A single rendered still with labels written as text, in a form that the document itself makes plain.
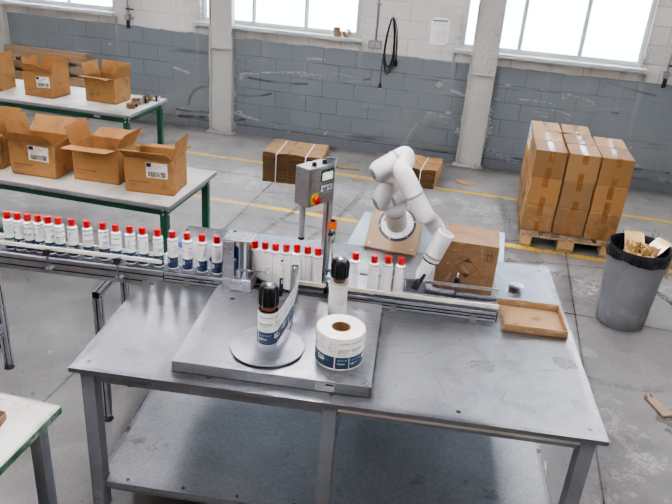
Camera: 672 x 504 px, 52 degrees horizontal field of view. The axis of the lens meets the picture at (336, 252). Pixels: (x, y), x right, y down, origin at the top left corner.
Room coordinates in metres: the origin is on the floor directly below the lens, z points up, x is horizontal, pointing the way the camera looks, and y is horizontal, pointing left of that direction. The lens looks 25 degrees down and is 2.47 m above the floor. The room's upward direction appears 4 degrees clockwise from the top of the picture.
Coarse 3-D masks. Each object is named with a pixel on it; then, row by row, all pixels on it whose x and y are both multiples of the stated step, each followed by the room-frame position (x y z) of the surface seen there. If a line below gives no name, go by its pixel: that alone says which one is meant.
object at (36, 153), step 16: (16, 128) 4.63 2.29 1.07; (32, 128) 4.79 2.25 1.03; (48, 128) 4.78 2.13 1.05; (64, 128) 4.77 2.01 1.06; (16, 144) 4.51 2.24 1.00; (32, 144) 4.49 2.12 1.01; (48, 144) 4.47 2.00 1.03; (64, 144) 4.59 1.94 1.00; (16, 160) 4.51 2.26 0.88; (32, 160) 4.49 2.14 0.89; (48, 160) 4.47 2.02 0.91; (64, 160) 4.59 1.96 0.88; (48, 176) 4.48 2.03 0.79
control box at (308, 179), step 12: (300, 168) 3.04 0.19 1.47; (312, 168) 3.03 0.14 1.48; (324, 168) 3.07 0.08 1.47; (300, 180) 3.04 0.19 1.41; (312, 180) 3.01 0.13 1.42; (300, 192) 3.04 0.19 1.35; (312, 192) 3.01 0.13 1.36; (324, 192) 3.07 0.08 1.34; (300, 204) 3.03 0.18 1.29; (312, 204) 3.01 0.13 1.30
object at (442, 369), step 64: (384, 256) 3.51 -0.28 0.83; (128, 320) 2.63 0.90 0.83; (192, 320) 2.67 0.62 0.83; (384, 320) 2.80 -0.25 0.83; (448, 320) 2.85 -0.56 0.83; (192, 384) 2.20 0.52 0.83; (256, 384) 2.23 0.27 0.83; (384, 384) 2.29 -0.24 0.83; (448, 384) 2.33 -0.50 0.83; (512, 384) 2.36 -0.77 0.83; (576, 384) 2.40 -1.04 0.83
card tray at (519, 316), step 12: (504, 300) 3.04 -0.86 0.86; (516, 300) 3.04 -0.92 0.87; (504, 312) 2.96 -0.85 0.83; (516, 312) 2.97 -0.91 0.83; (528, 312) 2.98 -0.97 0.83; (540, 312) 2.99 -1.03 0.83; (552, 312) 3.00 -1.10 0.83; (504, 324) 2.79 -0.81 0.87; (516, 324) 2.85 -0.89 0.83; (528, 324) 2.86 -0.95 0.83; (540, 324) 2.87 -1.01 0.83; (552, 324) 2.88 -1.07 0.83; (564, 324) 2.84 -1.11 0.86; (552, 336) 2.77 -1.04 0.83; (564, 336) 2.76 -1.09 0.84
